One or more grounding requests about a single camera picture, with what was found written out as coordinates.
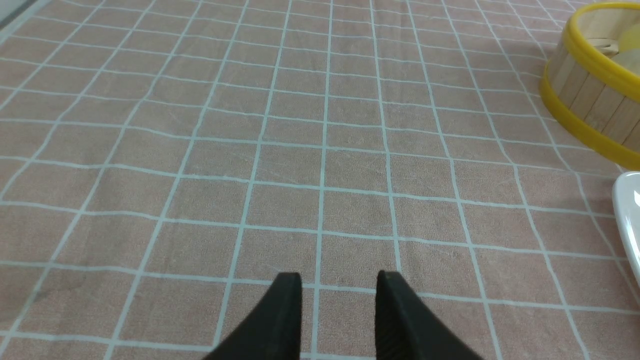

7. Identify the pale steamed bun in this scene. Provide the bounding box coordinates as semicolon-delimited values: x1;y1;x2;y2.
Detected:
586;38;620;58

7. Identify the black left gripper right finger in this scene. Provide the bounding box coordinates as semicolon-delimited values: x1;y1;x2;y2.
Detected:
375;271;482;360

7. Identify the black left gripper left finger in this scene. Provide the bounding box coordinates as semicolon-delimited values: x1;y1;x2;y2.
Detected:
204;272;303;360

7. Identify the yellow steamed bun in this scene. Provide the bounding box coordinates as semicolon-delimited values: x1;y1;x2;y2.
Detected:
617;23;640;53

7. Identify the white square plate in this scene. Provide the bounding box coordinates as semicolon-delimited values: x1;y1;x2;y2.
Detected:
612;171;640;283

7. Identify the pink checkered tablecloth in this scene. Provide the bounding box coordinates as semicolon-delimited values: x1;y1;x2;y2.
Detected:
0;0;639;360

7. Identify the bamboo steamer basket yellow rim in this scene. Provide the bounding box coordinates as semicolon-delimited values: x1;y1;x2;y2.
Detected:
539;1;640;171

